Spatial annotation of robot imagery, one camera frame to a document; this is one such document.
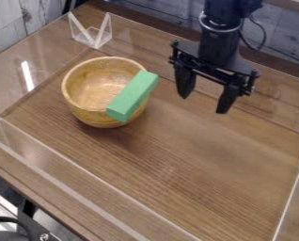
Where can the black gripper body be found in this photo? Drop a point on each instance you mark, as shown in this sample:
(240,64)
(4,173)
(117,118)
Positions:
(236,72)

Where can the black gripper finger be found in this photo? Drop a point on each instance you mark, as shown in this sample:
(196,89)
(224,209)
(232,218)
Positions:
(185,81)
(227,99)

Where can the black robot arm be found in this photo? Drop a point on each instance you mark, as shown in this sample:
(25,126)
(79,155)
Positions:
(213,57)

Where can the green rectangular block stick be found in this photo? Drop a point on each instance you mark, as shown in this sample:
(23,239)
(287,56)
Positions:
(125,103)

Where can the wooden bowl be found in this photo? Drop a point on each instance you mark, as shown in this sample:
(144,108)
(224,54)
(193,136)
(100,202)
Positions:
(89,86)

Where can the clear acrylic tray wall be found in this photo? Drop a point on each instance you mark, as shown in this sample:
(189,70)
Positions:
(96,210)

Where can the black table leg bracket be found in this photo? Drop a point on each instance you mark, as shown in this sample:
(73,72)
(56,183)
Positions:
(43,226)

